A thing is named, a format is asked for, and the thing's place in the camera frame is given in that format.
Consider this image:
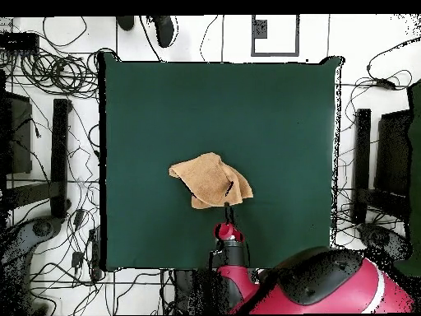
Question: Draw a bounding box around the black square case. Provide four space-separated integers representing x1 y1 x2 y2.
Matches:
374 109 412 198
0 91 34 175

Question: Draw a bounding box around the black electronics box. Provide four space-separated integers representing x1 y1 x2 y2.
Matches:
0 32 40 52

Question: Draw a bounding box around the person's black shoe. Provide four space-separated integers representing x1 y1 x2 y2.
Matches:
115 15 136 31
153 15 176 49

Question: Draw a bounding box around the grey caster base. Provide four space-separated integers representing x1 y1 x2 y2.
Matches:
358 223 412 261
0 215 63 315

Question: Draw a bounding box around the tan terry towel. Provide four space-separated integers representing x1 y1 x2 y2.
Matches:
169 151 254 210

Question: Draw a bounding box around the dark green table cloth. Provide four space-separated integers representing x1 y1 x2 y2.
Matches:
98 52 345 272

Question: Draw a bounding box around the black power strip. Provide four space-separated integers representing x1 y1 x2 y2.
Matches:
88 226 103 281

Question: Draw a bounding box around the tangled black cable bundle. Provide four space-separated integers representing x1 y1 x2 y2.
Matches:
0 16 99 100

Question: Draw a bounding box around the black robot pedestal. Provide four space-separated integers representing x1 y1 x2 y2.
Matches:
172 269 231 315

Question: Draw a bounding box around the black T-shaped stand base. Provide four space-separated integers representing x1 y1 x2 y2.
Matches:
350 108 409 225
6 98 72 220

